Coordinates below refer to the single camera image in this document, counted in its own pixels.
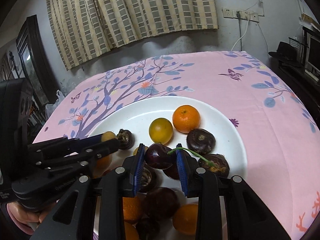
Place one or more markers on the pink deer tablecloth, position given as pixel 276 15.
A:
pixel 279 134

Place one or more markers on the water chestnut middle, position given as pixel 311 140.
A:
pixel 148 180

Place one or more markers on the dark cherry with stem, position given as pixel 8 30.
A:
pixel 162 157

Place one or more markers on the longan right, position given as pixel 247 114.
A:
pixel 108 136

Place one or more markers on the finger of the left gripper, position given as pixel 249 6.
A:
pixel 93 153
pixel 84 142

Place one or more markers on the left hand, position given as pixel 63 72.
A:
pixel 22 217

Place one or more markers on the white wall power strip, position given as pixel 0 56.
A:
pixel 240 14

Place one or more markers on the striped beige curtain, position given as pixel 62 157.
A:
pixel 86 29

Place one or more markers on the water chestnut lower left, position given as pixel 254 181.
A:
pixel 126 139

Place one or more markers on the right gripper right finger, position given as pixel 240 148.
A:
pixel 247 216

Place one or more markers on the orange kumquat centre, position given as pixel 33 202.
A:
pixel 102 166

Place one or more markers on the greenish yellow kumquat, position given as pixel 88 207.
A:
pixel 161 131

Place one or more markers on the yellow-orange kumquat far left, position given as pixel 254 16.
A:
pixel 130 232

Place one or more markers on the smooth orange kumquat front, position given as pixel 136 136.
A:
pixel 185 219

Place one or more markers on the white oval plate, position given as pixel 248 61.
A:
pixel 137 118

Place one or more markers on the black hat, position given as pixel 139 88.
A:
pixel 285 53

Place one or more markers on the large front orange mandarin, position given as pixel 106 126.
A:
pixel 185 118

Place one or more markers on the large dark plum centre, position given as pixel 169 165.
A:
pixel 161 203

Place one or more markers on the small dark cherry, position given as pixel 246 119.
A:
pixel 172 171

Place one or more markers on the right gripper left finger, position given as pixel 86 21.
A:
pixel 73 216

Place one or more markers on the textured mandarin left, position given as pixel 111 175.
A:
pixel 133 208

